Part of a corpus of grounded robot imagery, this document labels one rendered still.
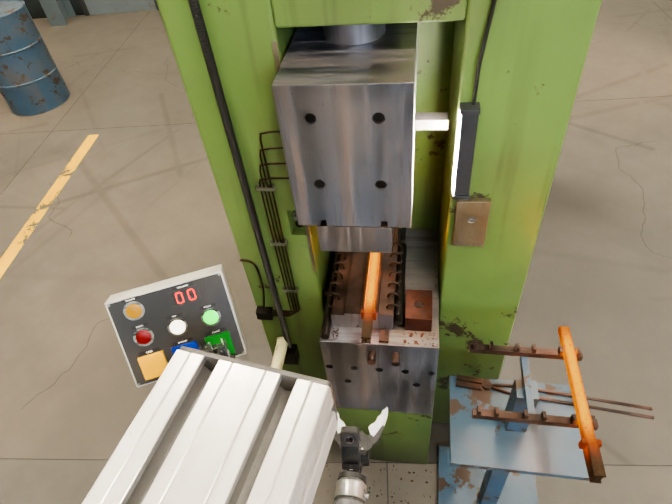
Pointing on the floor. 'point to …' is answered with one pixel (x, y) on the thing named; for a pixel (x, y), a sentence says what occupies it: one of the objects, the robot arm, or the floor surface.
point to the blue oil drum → (27, 64)
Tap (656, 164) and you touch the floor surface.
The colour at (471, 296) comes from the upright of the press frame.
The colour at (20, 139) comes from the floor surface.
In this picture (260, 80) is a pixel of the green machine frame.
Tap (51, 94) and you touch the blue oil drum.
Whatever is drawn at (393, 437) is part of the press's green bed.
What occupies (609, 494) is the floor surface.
